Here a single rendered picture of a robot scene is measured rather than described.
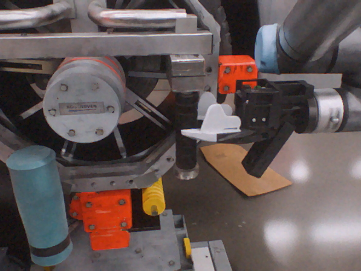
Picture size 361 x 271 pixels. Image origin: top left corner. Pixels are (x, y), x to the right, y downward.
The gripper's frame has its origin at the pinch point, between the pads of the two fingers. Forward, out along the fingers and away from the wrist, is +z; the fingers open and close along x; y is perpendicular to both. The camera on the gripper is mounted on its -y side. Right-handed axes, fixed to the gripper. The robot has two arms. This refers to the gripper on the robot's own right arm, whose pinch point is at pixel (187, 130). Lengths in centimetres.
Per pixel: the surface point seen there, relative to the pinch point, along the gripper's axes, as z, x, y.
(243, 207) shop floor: -42, -80, -83
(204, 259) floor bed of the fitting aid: -14, -42, -75
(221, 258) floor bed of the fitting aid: -21, -42, -75
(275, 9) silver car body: -25.4, -30.3, 15.2
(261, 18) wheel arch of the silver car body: -22.3, -30.5, 13.4
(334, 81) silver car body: -44, -30, -3
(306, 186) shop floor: -82, -93, -82
